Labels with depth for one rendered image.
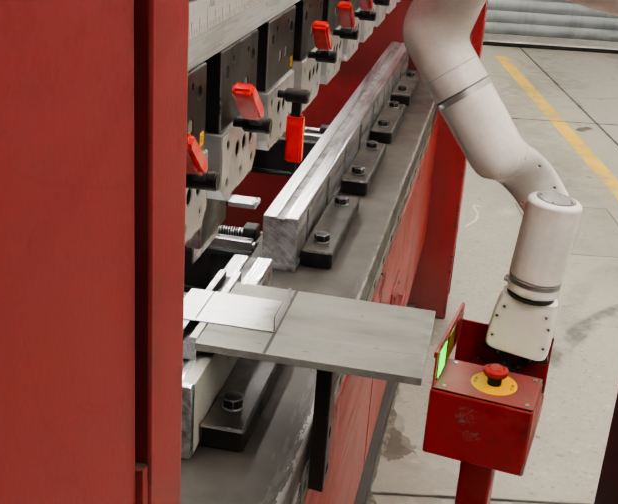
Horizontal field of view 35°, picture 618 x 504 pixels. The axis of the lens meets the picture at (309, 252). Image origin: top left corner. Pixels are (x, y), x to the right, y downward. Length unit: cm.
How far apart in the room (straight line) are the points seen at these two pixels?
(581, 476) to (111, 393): 267
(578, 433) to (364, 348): 192
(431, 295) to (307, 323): 234
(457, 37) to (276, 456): 69
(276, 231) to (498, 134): 40
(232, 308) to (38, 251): 107
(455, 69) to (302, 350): 55
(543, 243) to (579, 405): 168
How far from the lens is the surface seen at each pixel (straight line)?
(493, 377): 156
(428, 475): 273
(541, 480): 280
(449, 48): 151
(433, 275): 350
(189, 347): 117
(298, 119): 128
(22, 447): 18
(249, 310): 123
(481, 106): 151
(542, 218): 153
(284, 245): 164
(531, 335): 162
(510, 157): 152
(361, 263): 171
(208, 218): 116
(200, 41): 95
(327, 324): 121
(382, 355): 115
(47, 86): 16
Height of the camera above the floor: 154
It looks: 23 degrees down
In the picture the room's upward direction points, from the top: 4 degrees clockwise
